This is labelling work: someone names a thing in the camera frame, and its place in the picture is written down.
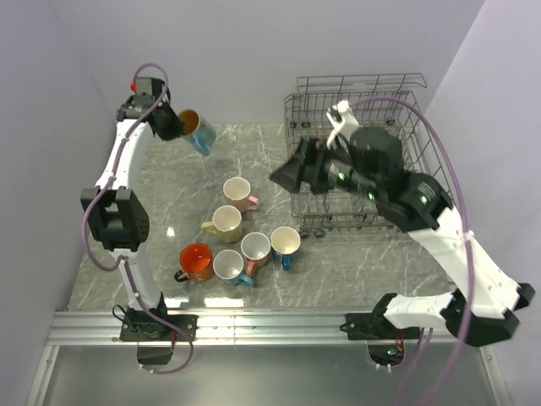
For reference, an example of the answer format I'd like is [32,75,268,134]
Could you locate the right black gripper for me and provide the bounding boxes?
[267,134,381,200]

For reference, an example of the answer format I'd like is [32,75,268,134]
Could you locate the blue mug orange interior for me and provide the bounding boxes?
[178,109,216,156]

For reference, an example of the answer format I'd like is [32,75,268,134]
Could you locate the pink faceted mug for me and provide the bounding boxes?
[222,177,260,213]

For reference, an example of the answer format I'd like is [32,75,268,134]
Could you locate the yellow faceted mug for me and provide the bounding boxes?
[200,206,243,244]

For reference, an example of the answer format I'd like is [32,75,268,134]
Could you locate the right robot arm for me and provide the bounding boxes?
[270,127,535,347]

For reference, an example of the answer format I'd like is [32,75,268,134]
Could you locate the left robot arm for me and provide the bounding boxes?
[80,92,181,340]

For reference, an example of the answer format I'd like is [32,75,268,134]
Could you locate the dark blue mug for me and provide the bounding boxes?
[270,226,301,271]

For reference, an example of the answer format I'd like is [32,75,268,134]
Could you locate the salmon floral mug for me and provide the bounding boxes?
[240,232,271,277]

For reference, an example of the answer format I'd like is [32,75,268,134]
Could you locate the light blue floral mug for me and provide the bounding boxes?
[213,250,254,287]

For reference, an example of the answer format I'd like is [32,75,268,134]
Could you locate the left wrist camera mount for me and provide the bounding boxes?
[131,77,171,108]

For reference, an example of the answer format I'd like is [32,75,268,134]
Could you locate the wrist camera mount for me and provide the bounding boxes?
[131,77,171,108]
[326,100,360,149]

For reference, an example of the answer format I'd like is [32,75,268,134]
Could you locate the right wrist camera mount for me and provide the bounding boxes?
[326,100,360,149]

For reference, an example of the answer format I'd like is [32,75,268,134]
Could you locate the wire dish rack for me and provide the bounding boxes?
[284,73,454,237]

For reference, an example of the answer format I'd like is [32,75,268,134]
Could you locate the orange mug black handle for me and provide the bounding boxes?
[174,244,214,283]

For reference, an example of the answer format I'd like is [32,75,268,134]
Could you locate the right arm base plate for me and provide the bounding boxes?
[339,313,421,341]

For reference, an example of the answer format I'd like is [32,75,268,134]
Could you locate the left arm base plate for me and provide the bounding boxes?
[119,313,198,343]

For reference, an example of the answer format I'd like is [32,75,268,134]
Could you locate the aluminium mounting rail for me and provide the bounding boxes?
[45,307,491,347]

